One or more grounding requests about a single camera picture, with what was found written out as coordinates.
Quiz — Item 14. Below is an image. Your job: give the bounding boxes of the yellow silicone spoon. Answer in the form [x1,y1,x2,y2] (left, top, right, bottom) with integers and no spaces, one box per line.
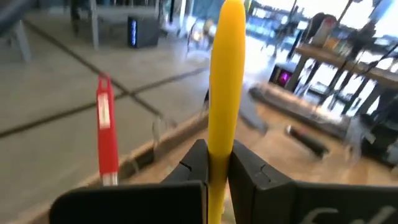
[207,0,246,224]

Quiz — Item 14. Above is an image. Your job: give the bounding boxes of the red spoon steel neck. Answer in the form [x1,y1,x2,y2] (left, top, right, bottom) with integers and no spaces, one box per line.
[96,73,119,187]

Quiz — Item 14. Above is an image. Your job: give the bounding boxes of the black box purple light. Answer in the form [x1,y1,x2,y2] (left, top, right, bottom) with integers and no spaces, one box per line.
[269,62,298,90]

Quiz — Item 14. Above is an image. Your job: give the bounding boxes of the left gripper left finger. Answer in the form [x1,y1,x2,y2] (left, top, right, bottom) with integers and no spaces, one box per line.
[49,139,208,224]

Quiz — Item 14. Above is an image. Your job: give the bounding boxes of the black computer tower blue lights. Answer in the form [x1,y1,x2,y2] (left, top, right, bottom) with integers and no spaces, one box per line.
[127,15,161,49]

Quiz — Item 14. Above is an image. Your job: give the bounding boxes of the wooden top workbench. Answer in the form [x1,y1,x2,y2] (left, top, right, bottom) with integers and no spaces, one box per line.
[294,43,398,116]

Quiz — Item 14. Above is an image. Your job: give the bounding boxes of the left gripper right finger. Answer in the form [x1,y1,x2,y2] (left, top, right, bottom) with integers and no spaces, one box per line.
[228,140,398,224]

